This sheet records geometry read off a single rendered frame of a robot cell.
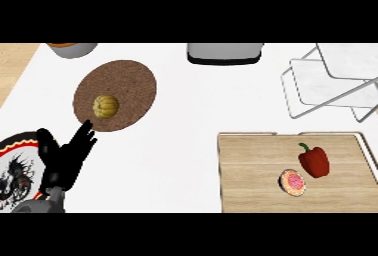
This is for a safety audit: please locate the grey appliance with black base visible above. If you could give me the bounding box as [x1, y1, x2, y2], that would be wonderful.
[185, 43, 264, 66]

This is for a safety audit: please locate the pink frosted cupcake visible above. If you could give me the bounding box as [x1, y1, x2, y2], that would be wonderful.
[277, 168, 307, 197]

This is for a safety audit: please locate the round brown cork placemat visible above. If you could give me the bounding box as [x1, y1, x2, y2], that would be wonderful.
[72, 59, 157, 133]

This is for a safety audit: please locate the red bell pepper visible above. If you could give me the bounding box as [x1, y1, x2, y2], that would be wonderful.
[296, 142, 330, 179]

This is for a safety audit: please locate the yellow squash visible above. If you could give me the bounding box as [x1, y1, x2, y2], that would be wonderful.
[91, 94, 120, 119]

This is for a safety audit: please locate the white wire tiered shelf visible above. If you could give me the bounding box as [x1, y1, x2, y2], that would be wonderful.
[278, 43, 378, 124]

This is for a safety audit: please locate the grey pot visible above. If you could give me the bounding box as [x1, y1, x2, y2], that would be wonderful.
[45, 43, 98, 60]

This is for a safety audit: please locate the plate with dragon print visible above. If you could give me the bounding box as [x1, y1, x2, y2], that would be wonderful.
[0, 130, 61, 214]

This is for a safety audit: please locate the wooden tray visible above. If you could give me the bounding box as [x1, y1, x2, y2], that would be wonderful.
[216, 131, 378, 214]

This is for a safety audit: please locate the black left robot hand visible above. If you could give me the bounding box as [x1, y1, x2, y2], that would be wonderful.
[35, 119, 98, 197]

